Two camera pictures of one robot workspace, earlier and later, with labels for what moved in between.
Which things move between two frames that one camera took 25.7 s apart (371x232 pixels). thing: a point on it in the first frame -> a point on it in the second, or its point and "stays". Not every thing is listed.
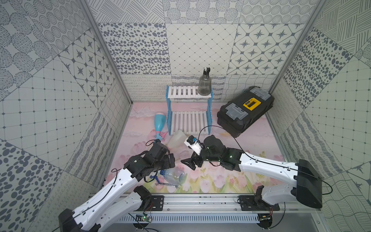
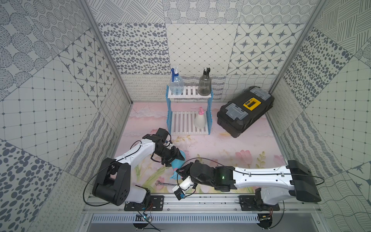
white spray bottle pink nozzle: (178, 138) -> (200, 120)
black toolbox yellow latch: (247, 108) stays
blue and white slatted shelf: (191, 123) stays
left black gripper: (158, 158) -> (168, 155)
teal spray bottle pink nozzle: (159, 119) -> (176, 165)
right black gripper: (194, 158) -> (185, 172)
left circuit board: (143, 217) stays
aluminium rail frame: (225, 205) stays
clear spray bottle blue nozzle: (172, 177) -> (176, 84)
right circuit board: (265, 220) stays
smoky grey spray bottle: (205, 82) stays
